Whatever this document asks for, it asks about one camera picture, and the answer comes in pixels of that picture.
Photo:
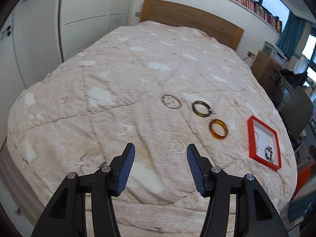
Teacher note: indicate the wooden headboard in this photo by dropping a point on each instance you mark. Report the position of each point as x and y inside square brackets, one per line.
[179, 15]

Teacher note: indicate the amber resin bangle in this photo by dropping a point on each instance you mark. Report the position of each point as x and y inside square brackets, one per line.
[218, 129]

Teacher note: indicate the black door handle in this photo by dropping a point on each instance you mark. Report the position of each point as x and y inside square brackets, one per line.
[6, 32]

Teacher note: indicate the white sliding wardrobe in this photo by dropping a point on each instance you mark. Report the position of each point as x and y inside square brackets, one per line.
[82, 22]

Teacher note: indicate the white printer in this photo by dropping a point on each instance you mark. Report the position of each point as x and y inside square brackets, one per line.
[275, 53]

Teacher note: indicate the red jewelry box tray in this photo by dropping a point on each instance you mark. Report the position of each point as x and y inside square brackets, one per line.
[263, 144]

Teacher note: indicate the twisted silver bangle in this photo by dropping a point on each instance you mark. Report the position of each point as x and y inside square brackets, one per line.
[178, 147]

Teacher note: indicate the thin metal hoop bangle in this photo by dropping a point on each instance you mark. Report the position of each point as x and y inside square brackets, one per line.
[171, 102]

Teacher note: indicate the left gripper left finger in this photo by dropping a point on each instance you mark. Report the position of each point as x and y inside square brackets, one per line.
[65, 215]

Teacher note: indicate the beige cloud pattern duvet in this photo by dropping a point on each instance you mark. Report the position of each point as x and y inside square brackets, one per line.
[84, 113]

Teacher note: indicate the white door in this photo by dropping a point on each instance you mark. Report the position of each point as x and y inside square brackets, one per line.
[11, 83]

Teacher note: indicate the teal window curtain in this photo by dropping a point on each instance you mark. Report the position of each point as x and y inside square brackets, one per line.
[292, 34]

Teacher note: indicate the wooden nightstand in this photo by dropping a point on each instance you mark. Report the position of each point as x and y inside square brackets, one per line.
[265, 70]

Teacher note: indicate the grey office chair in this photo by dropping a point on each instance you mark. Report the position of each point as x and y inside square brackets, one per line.
[297, 112]

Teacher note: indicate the dark olive bangle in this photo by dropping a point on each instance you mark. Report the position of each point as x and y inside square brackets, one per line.
[202, 109]

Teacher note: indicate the black bag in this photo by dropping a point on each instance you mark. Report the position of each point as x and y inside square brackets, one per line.
[294, 79]

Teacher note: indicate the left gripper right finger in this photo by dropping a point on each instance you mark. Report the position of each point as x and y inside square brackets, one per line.
[255, 214]

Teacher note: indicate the wall power socket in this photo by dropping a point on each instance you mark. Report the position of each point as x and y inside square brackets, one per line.
[251, 55]

